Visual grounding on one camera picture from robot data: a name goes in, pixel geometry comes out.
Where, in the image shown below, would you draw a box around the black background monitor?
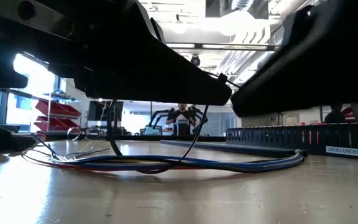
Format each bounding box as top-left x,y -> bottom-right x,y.
87,100 -> 124,127

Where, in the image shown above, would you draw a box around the clear safety glasses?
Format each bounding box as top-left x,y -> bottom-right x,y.
66,125 -> 107,141

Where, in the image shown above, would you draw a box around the person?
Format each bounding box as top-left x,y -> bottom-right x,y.
165,103 -> 198,136
324,104 -> 346,124

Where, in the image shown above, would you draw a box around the red storage bin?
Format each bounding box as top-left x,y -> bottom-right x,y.
340,107 -> 357,123

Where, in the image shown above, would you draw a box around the black slotted cable tray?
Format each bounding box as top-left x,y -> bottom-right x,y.
225,121 -> 358,162

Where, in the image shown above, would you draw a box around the shelf with red bins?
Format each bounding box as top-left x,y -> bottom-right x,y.
32,90 -> 83,134

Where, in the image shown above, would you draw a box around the coloured wire bundle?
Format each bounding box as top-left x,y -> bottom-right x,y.
20,133 -> 307,175

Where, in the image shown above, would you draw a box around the long ceiling light strip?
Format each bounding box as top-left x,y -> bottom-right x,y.
165,42 -> 279,51

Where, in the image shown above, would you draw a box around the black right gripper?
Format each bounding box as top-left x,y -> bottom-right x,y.
230,0 -> 358,118

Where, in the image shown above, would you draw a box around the long black zip tie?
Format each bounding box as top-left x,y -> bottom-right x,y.
106,73 -> 241,175

